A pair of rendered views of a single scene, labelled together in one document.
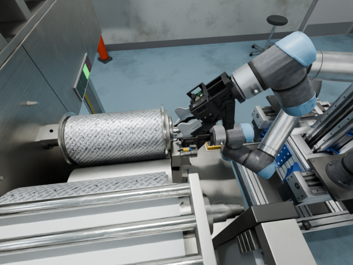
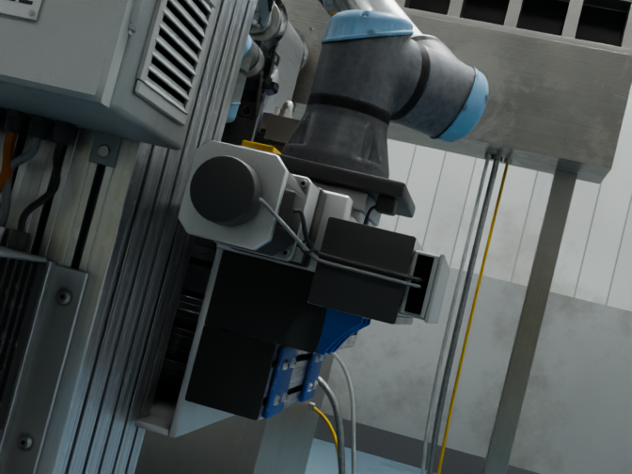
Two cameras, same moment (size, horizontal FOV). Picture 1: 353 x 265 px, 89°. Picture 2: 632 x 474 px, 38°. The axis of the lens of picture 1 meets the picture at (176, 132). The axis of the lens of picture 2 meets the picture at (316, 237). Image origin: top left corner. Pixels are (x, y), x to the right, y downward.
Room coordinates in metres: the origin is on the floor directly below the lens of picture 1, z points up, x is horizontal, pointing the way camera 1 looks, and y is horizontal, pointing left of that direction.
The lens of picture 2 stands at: (1.26, -1.93, 0.67)
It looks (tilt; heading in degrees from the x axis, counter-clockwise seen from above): 3 degrees up; 109
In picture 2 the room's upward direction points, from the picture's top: 14 degrees clockwise
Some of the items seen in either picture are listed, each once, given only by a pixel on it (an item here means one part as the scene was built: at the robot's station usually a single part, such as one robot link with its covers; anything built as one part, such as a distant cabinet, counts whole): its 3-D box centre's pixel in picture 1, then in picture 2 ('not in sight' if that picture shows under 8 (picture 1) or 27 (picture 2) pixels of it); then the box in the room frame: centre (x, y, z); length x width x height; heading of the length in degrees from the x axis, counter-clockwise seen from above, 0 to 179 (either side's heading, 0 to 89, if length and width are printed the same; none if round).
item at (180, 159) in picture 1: (180, 170); not in sight; (0.29, -0.01, 1.05); 0.06 x 0.05 x 0.31; 97
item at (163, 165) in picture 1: (125, 185); not in sight; (0.18, 0.14, 1.18); 0.26 x 0.12 x 0.12; 97
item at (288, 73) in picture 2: not in sight; (278, 93); (0.36, 0.16, 1.11); 0.23 x 0.01 x 0.18; 97
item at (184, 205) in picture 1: (190, 215); not in sight; (0.07, -0.02, 1.34); 0.06 x 0.06 x 0.06; 7
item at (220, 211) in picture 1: (225, 210); not in sight; (0.08, -0.08, 1.34); 0.06 x 0.03 x 0.03; 97
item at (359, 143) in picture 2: not in sight; (340, 141); (0.86, -0.75, 0.87); 0.15 x 0.15 x 0.10
